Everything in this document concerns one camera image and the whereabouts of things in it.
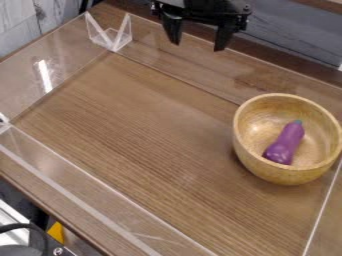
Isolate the black cable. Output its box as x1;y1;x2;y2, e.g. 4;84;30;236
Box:
0;222;49;256

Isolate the purple toy eggplant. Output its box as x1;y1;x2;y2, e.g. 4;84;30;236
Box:
261;120;304;165

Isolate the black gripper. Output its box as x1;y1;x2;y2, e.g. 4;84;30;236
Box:
151;0;252;51

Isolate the light wooden bowl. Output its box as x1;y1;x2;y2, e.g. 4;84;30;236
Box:
232;93;342;186

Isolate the yellow black device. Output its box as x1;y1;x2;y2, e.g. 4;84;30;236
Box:
45;221;77;256

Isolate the clear acrylic corner bracket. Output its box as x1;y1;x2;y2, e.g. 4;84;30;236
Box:
84;13;132;52

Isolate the clear acrylic barrier wall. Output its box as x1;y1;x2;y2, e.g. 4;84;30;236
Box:
0;9;342;256

